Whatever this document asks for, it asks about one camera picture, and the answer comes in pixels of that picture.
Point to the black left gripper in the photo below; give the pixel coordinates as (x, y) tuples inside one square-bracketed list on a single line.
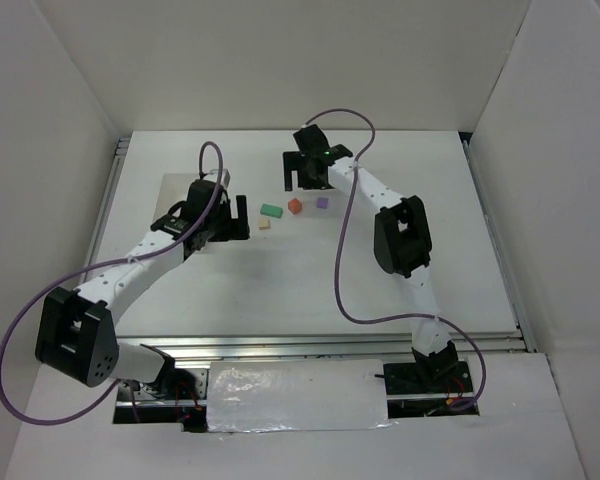
[(230, 222)]

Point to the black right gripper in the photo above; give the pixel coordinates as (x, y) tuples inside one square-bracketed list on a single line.
[(300, 163)]

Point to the purple wood cube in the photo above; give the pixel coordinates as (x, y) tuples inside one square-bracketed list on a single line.
[(322, 203)]

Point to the orange wood cube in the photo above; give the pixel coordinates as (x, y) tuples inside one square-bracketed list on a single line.
[(295, 206)]

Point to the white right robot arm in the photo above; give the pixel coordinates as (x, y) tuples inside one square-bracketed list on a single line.
[(402, 241)]

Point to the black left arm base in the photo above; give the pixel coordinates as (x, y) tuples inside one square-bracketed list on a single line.
[(183, 386)]

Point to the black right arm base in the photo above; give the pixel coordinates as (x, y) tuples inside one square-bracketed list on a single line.
[(406, 379)]

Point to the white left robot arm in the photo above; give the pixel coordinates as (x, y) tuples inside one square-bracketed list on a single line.
[(77, 332)]

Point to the green rectangular wood block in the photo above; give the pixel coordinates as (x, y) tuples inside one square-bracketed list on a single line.
[(271, 211)]

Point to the silver foil sheet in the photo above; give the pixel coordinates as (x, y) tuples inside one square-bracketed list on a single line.
[(307, 395)]

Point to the aluminium left rail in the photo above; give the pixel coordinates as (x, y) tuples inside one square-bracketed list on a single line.
[(117, 163)]

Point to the aluminium front rail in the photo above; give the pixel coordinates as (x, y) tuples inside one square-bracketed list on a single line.
[(198, 348)]

